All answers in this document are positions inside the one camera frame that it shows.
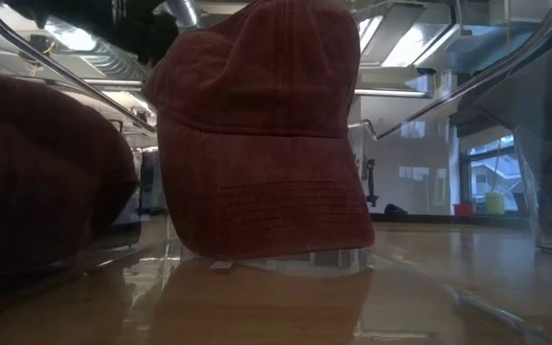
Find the maroon baseball cap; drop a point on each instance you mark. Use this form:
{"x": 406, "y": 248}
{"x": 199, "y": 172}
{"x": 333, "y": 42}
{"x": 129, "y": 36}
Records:
{"x": 41, "y": 182}
{"x": 257, "y": 144}

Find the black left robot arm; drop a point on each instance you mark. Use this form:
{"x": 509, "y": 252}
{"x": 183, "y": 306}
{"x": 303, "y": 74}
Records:
{"x": 113, "y": 24}

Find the black stand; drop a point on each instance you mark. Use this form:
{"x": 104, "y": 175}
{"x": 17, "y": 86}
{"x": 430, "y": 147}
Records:
{"x": 371, "y": 184}

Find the red container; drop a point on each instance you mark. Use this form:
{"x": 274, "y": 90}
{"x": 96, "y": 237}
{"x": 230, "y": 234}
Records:
{"x": 463, "y": 210}

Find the clear plastic bin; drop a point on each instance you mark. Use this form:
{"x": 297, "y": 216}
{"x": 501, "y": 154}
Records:
{"x": 527, "y": 191}
{"x": 424, "y": 297}

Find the window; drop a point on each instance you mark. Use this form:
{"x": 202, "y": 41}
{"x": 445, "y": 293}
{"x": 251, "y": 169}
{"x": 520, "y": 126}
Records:
{"x": 494, "y": 167}

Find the yellow-green container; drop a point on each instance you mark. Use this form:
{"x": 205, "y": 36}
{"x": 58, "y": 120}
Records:
{"x": 495, "y": 204}

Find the silver ceiling ventilation duct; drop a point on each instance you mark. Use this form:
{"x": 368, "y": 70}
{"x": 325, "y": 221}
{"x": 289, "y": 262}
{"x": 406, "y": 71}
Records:
{"x": 182, "y": 12}

